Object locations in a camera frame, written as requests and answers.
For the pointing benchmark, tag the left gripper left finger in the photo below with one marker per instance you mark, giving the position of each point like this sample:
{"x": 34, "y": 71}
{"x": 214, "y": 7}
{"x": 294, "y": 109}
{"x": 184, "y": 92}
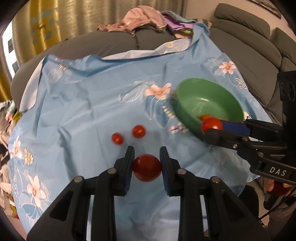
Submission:
{"x": 67, "y": 216}

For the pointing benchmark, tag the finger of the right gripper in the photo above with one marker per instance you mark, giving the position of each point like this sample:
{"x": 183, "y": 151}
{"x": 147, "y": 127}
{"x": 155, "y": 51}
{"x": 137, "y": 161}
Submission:
{"x": 239, "y": 142}
{"x": 257, "y": 129}

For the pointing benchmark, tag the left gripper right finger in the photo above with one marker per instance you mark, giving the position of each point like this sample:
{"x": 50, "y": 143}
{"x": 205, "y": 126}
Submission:
{"x": 209, "y": 210}

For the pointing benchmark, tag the cherry tomato two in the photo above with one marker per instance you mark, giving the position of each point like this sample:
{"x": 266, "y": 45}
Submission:
{"x": 211, "y": 123}

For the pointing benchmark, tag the cherry tomato one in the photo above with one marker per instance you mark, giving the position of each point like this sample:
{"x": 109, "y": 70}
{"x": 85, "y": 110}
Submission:
{"x": 147, "y": 168}

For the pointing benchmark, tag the right hand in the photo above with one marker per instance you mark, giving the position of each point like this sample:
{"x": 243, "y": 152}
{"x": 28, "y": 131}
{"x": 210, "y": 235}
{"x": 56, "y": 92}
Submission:
{"x": 276, "y": 188}

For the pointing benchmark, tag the top orange tangerine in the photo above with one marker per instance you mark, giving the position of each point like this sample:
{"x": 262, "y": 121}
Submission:
{"x": 205, "y": 116}

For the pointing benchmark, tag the green plastic bowl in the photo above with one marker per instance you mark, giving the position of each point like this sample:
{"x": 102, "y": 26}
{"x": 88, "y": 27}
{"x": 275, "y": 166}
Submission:
{"x": 196, "y": 97}

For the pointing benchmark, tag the grey sofa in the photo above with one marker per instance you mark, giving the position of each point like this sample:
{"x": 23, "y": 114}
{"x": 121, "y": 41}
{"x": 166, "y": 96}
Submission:
{"x": 259, "y": 53}

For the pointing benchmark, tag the cherry tomato three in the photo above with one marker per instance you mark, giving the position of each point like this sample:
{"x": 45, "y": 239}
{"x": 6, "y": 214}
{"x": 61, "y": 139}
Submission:
{"x": 117, "y": 138}

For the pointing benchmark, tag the blue floral tablecloth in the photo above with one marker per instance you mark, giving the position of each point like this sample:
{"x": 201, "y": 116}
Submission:
{"x": 71, "y": 108}

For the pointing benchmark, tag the cherry tomato four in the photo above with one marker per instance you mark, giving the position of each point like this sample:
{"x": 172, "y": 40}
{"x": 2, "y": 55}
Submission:
{"x": 139, "y": 131}

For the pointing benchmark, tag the cluttered laundry pile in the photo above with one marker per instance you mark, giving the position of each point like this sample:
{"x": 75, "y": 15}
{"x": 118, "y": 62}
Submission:
{"x": 9, "y": 119}

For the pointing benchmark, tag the purple clothes pile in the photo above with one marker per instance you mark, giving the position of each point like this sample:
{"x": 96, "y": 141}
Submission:
{"x": 180, "y": 27}

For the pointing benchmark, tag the pink clothes pile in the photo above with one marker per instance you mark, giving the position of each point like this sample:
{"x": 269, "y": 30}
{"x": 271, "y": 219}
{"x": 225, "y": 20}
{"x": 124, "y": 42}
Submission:
{"x": 139, "y": 17}

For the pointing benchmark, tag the gold patterned curtain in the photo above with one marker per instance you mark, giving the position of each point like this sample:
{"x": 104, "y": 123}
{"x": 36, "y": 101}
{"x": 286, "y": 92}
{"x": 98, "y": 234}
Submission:
{"x": 69, "y": 29}

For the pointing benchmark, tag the framed wall painting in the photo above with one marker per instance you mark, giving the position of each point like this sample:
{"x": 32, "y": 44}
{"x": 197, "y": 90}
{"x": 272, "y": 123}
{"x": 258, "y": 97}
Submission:
{"x": 268, "y": 6}

